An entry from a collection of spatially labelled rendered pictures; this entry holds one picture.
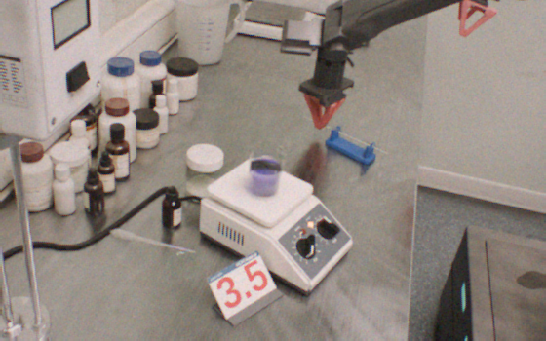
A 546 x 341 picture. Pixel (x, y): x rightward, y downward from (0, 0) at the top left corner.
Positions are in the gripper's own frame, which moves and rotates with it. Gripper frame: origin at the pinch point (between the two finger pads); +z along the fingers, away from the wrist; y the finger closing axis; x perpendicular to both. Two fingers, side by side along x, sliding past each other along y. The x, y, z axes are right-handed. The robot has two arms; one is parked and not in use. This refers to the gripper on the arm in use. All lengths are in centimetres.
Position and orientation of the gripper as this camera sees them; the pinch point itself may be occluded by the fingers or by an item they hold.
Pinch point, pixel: (320, 124)
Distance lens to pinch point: 120.3
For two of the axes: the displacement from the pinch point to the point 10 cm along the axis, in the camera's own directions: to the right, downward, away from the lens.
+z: -1.2, 8.5, 5.2
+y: -6.1, 3.5, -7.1
